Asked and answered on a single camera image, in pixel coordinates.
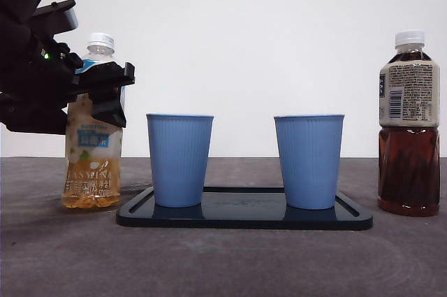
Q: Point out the dark tea bottle beige label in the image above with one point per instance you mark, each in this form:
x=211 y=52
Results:
x=408 y=171

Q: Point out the blue ribbed plastic cup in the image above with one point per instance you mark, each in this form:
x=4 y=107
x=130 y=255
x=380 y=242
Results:
x=178 y=160
x=309 y=160

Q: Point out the dark blue rectangular tray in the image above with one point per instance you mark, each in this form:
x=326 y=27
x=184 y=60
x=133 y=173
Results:
x=244 y=218

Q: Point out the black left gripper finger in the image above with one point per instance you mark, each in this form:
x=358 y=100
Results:
x=110 y=108

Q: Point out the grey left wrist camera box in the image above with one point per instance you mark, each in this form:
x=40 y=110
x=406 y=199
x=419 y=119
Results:
x=59 y=21

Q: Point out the jasmine tea bottle white label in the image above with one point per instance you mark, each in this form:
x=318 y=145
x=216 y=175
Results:
x=92 y=178

